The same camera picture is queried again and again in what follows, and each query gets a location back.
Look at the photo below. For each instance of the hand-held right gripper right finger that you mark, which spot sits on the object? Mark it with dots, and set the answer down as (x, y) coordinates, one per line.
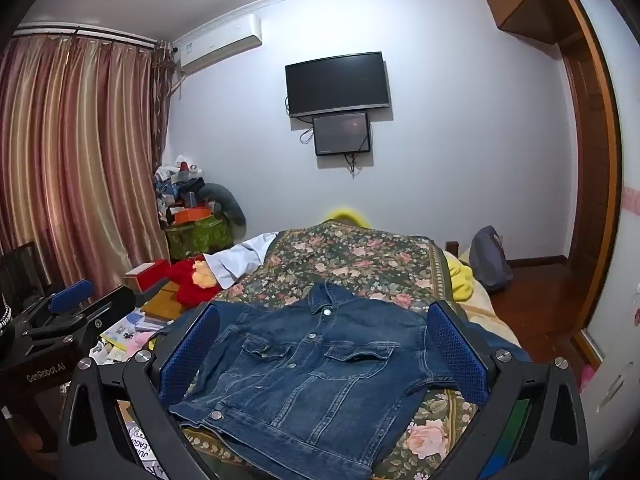
(457, 355)

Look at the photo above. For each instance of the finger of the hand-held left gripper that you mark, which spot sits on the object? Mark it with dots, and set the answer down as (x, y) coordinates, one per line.
(114, 301)
(71, 294)

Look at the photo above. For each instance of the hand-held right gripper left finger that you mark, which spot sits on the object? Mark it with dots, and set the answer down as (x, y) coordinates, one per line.
(191, 355)

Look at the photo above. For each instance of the blue denim jacket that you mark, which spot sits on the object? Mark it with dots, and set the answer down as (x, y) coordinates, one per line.
(320, 370)

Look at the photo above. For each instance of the pile of papers and books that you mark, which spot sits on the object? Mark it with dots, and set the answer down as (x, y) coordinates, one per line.
(125, 335)

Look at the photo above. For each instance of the red and white box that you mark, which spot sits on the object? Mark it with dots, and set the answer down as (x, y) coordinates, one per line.
(147, 275)

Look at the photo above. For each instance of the black chair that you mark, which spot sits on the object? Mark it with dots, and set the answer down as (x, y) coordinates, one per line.
(25, 270)

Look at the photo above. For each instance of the pale yellow bed sheet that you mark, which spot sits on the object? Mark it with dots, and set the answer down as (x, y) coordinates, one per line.
(487, 310)

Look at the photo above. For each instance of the red plush toy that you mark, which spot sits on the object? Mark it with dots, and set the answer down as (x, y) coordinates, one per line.
(187, 282)

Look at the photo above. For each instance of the yellow cloth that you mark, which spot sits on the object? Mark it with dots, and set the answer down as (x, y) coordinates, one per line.
(461, 277)

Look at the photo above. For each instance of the grey backpack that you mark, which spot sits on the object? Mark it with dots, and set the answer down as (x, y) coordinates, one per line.
(490, 260)

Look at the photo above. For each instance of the black white printed bag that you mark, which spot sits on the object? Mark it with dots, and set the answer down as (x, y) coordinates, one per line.
(140, 445)

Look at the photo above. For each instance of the white shirt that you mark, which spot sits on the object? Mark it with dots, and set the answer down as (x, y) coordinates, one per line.
(240, 260)

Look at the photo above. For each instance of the orange box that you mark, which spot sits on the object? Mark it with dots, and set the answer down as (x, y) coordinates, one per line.
(192, 215)

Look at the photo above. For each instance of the pink plastic item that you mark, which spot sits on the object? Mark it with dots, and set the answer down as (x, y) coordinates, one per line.
(586, 377)

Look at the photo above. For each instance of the pile of household clutter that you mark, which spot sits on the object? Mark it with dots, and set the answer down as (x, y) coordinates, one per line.
(177, 185)

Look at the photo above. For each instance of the striped pink curtain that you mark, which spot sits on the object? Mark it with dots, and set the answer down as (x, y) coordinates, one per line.
(75, 160)

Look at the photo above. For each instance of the floral bed blanket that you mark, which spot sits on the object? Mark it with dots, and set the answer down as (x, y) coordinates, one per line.
(350, 255)

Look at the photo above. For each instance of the yellow pillow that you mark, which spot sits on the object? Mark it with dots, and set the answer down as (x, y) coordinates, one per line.
(347, 215)

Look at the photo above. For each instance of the white air conditioner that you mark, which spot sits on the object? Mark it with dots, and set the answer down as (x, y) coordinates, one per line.
(220, 42)

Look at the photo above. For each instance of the wooden bed post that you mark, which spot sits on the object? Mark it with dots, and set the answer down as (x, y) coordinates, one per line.
(451, 247)

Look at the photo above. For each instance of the small black wall monitor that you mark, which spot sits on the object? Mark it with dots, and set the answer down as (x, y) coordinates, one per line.
(341, 134)

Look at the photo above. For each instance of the black wall television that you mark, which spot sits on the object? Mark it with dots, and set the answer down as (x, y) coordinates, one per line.
(337, 82)

